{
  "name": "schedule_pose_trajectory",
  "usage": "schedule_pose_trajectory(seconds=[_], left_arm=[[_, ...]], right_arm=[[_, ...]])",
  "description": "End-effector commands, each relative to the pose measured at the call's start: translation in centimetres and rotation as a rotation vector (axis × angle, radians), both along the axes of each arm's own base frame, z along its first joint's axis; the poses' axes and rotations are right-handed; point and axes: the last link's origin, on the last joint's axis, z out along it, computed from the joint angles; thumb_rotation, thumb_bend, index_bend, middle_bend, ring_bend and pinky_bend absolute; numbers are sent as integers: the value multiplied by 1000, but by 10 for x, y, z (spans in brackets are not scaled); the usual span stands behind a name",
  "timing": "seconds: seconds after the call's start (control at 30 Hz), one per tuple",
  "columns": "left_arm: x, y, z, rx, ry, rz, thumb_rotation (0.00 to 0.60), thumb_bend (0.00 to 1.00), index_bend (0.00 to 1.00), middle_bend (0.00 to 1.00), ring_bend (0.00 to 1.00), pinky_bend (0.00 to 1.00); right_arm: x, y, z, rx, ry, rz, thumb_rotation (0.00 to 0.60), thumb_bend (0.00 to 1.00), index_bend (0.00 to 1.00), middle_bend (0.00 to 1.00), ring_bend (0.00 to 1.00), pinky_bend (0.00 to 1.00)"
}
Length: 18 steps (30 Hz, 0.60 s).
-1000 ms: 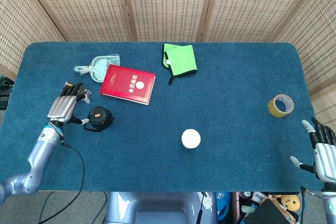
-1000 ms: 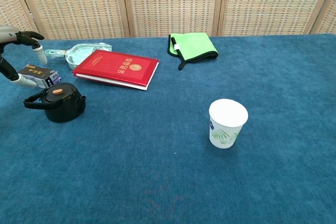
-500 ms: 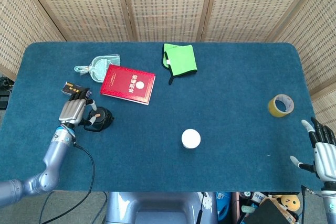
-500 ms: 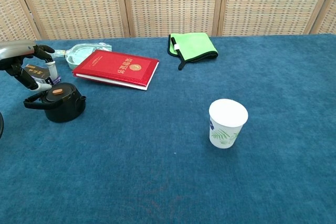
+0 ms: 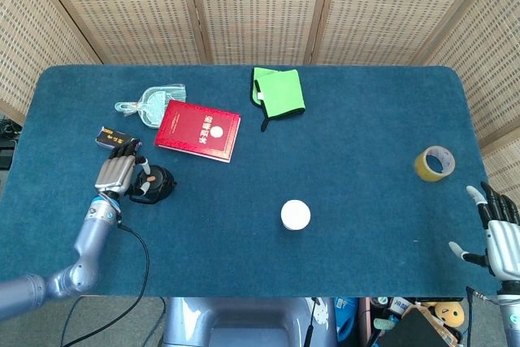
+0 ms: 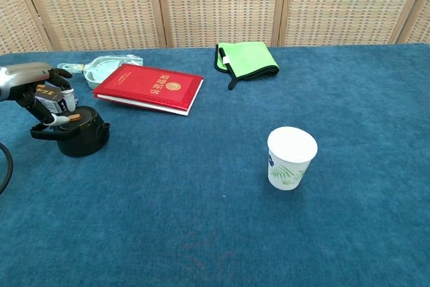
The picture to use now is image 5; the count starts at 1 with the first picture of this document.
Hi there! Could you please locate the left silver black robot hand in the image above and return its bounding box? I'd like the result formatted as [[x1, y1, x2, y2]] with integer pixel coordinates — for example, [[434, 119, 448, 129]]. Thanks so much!
[[94, 140, 152, 198]]

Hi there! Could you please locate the black flat box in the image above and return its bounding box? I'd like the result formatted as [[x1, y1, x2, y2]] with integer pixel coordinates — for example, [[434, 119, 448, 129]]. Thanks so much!
[[377, 307, 449, 347]]

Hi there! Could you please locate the small black grey carton box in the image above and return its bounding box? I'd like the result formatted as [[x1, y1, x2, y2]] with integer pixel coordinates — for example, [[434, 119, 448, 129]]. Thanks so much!
[[94, 126, 143, 151]]

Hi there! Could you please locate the blue carpet table cover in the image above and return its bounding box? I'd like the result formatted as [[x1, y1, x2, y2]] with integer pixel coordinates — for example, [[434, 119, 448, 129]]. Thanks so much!
[[0, 64, 499, 299]]

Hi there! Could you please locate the clear pale green plastic dustpan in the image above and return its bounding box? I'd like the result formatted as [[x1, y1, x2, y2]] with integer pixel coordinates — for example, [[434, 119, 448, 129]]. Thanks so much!
[[114, 84, 188, 131]]

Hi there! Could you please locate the yellowish clear tape roll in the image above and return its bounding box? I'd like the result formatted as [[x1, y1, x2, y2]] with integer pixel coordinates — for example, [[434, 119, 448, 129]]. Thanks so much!
[[414, 145, 457, 183]]

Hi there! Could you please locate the red hardcover certificate book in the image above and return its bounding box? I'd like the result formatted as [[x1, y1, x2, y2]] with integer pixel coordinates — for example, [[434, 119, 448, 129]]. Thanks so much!
[[154, 99, 241, 164]]

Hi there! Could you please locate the black round object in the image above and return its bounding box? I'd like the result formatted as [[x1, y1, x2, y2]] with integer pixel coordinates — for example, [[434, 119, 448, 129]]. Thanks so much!
[[128, 164, 178, 206]]

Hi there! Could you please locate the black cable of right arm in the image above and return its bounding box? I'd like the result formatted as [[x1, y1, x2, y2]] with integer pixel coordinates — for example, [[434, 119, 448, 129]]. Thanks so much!
[[465, 286, 501, 347]]

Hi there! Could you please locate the yellow plush toy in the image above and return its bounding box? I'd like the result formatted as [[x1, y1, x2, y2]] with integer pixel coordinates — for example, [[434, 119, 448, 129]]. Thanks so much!
[[432, 301, 465, 328]]

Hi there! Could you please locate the dark pot lid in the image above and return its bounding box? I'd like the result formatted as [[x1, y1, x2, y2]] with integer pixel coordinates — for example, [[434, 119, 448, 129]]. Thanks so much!
[[136, 167, 164, 195]]

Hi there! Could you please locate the green microfiber cloth black trim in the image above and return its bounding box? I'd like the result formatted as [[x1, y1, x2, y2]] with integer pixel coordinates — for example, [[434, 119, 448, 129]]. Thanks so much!
[[249, 67, 306, 133]]

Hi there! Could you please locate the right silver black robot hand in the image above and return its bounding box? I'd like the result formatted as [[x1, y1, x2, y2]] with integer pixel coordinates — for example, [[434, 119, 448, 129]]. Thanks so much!
[[448, 181, 520, 283]]

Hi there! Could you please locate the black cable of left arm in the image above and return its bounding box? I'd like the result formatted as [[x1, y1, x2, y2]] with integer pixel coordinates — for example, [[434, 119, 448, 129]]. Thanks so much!
[[59, 222, 150, 347]]

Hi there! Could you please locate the silver robot torso base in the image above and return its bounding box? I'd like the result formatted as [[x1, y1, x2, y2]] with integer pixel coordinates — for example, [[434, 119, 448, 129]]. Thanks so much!
[[162, 297, 338, 347]]

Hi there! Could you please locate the white round lid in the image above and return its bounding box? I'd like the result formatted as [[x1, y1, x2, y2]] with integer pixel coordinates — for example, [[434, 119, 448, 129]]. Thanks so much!
[[279, 199, 312, 232]]

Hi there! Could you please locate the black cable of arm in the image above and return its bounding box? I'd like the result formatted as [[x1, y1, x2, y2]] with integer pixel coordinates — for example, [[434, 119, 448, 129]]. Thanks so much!
[[465, 286, 501, 347], [59, 222, 150, 347]]

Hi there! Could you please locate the woven rattan screen panel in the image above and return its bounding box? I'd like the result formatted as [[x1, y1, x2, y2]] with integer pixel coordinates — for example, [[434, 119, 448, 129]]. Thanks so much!
[[422, 0, 520, 218], [310, 0, 503, 67], [184, 0, 336, 66], [0, 0, 103, 125], [30, 0, 210, 66]]

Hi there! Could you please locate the black cable on torso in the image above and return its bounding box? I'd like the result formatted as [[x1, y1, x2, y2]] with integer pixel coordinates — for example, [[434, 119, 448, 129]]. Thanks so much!
[[303, 297, 323, 347]]

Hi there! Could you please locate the blue plastic container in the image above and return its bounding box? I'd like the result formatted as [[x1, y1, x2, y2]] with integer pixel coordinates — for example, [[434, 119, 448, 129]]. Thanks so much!
[[334, 297, 361, 345]]

